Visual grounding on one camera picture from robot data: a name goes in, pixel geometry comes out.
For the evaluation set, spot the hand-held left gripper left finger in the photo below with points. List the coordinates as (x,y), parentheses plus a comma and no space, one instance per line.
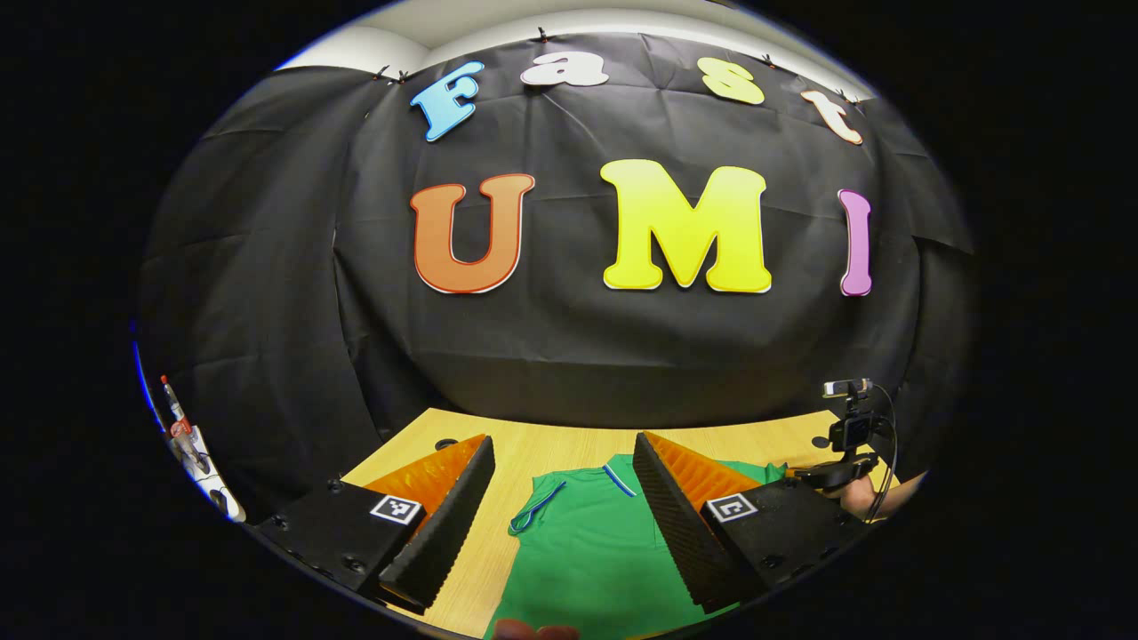
(444,533)

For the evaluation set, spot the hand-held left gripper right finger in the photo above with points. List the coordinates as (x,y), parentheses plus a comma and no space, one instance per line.
(685,533)

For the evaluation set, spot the green T-shirt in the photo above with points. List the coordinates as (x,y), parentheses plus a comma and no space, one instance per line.
(587,560)

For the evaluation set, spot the black backdrop cloth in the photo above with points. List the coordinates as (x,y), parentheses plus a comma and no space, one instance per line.
(551,338)

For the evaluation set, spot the red and white object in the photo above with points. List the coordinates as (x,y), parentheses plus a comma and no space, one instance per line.
(203,467)

